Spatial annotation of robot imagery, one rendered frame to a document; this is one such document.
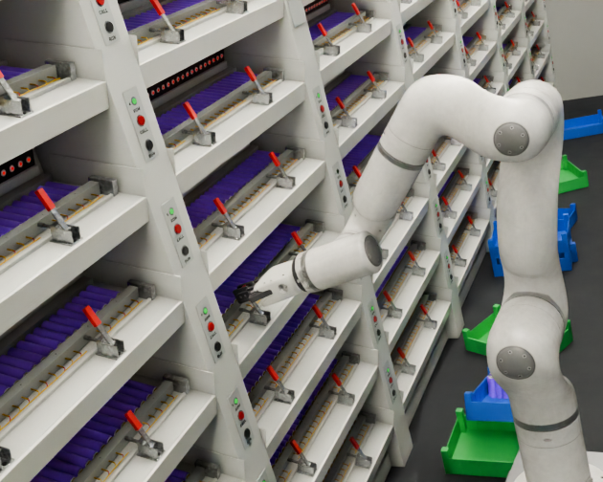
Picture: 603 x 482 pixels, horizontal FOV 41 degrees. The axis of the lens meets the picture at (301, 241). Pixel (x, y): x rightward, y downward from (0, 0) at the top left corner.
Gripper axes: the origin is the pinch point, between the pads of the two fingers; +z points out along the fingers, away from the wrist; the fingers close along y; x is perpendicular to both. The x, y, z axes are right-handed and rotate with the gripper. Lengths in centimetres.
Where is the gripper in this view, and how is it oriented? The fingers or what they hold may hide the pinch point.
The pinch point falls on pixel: (245, 292)
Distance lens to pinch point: 170.7
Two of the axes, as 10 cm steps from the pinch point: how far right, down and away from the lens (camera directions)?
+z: -8.0, 2.8, 5.3
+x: -4.6, -8.5, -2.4
